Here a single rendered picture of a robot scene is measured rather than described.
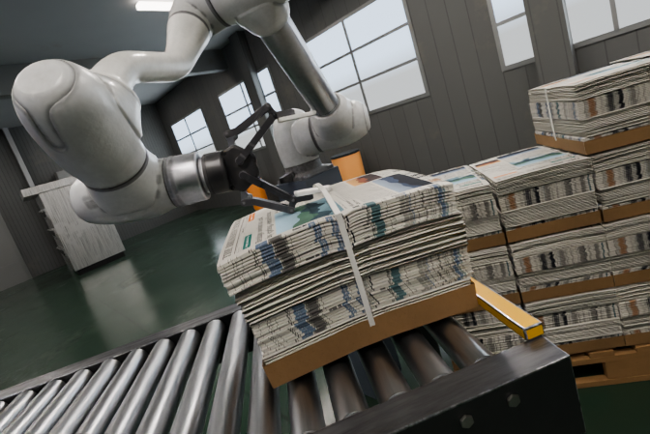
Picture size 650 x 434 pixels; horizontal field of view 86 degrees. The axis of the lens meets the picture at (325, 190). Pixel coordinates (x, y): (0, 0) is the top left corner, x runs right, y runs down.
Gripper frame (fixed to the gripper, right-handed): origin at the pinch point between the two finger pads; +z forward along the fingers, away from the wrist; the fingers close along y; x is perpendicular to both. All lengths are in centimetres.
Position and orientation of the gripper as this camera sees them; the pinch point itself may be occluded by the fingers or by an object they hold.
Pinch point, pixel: (316, 151)
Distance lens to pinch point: 64.7
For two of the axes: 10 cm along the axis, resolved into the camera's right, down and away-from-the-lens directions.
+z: 9.7, -2.2, 1.2
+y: 2.0, 9.7, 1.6
